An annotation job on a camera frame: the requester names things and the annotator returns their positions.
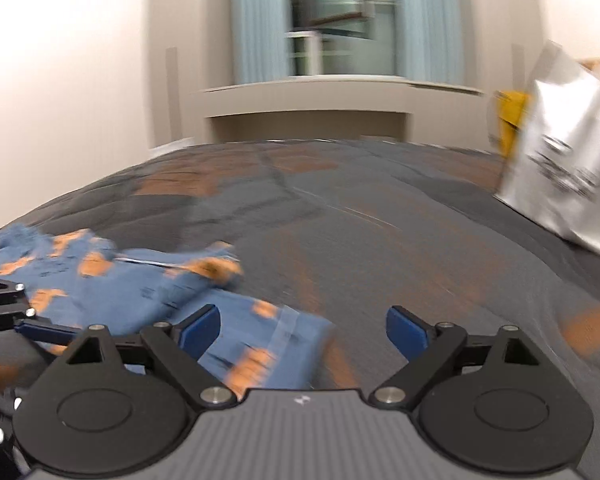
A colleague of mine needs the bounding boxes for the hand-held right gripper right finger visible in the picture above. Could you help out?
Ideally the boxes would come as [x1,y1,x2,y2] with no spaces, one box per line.
[370,305,543,411]

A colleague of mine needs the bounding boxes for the beige window bench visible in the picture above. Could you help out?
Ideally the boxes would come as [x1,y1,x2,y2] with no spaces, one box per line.
[200,75,486,146]

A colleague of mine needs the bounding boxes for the silver foil bag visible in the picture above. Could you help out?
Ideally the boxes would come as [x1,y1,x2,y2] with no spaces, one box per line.
[495,40,600,261]

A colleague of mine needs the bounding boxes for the window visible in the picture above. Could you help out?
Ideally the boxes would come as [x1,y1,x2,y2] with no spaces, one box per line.
[287,0,398,78]

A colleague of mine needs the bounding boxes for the blue pants with orange print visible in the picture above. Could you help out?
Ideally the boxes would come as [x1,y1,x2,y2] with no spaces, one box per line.
[0,225,338,391]

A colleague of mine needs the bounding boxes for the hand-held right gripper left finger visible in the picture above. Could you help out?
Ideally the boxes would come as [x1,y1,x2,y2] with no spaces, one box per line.
[55,304,238,408]

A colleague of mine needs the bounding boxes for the yellow bag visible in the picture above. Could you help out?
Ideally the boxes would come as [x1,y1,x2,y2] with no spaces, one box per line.
[487,89,533,158]

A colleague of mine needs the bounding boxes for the grey orange patterned mattress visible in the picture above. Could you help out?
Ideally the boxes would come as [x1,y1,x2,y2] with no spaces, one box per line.
[0,137,600,480]

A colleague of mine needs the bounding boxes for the light blue curtain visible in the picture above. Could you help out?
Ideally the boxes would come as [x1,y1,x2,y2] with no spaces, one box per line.
[230,0,293,85]
[392,0,465,85]

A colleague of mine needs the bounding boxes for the beige wardrobe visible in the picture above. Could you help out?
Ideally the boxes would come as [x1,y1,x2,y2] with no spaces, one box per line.
[145,0,236,153]
[461,0,548,96]

